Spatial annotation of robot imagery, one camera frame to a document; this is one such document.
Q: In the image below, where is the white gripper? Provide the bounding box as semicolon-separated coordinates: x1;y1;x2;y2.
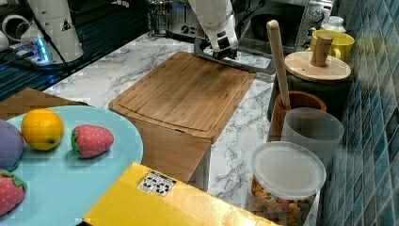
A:
207;15;238;59

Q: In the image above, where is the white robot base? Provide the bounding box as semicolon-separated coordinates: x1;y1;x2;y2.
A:
21;0;84;66

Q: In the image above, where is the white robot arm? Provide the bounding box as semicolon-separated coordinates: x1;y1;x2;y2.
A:
188;0;239;59

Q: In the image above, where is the silver toaster oven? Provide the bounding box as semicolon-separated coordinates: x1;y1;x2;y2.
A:
169;0;334;56

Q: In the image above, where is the wooden pestle stick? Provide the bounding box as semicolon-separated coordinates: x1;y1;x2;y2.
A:
266;20;291;109

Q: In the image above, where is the bamboo cutting board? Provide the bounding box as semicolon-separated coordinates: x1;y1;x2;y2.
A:
108;52;256;142

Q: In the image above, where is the glass french press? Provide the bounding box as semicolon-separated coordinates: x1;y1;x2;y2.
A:
147;0;171;37

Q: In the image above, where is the brown ceramic utensil cup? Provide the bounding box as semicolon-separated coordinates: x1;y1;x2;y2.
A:
266;90;327;143

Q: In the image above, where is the black canister with wooden lid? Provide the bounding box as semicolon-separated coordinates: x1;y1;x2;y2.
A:
284;51;351;119

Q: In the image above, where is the glass jar with lid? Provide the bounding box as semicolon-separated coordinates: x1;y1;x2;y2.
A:
321;16;346;33

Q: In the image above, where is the yellow mug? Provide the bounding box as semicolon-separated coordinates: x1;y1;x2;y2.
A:
308;29;355;61

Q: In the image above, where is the frosted plastic cup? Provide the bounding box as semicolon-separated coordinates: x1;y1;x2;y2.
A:
280;107;344;167

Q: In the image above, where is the clear jar with snacks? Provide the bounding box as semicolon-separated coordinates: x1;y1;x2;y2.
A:
246;141;326;226

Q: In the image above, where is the toy strawberry on plate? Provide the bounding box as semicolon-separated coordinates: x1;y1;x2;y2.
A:
71;124;114;158

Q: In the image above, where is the yellow cardboard box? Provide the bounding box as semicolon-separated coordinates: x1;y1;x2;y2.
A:
83;163;279;226

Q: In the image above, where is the toy orange fruit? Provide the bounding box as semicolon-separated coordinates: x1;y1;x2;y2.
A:
21;108;65;151

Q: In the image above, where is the light blue plate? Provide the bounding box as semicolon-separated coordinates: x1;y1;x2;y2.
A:
1;105;143;226

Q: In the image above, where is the purple toy fruit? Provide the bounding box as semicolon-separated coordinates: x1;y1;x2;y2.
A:
0;120;24;170

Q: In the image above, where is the toy strawberry at edge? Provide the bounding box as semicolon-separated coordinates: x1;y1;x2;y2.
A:
0;169;27;216

